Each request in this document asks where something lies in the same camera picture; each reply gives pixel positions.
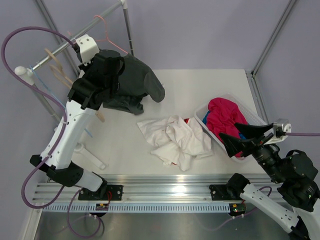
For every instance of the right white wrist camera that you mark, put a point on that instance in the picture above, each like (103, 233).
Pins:
(279, 129)

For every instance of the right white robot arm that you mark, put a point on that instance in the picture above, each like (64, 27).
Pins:
(295, 173)

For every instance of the white slotted cable duct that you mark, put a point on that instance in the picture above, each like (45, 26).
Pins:
(207, 207)

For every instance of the magenta cloth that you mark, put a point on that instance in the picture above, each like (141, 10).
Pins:
(222, 105)

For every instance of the blue wire hanger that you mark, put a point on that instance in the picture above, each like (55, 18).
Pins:
(51, 93)

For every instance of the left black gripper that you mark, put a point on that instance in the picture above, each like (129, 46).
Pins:
(85, 68)

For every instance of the white Coca-Cola t-shirt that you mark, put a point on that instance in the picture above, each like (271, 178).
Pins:
(176, 141)

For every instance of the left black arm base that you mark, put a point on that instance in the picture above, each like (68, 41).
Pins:
(107, 192)

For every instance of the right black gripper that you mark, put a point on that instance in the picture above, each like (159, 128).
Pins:
(233, 144)

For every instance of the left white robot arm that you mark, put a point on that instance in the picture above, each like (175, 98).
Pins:
(99, 84)

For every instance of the dark grey t-shirt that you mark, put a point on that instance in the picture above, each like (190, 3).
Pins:
(137, 81)

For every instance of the beige wooden hanger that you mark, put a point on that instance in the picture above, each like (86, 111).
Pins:
(58, 71)

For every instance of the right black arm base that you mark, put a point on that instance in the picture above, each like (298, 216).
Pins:
(224, 192)

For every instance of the aluminium mounting rail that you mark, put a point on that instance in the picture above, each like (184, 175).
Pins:
(158, 188)

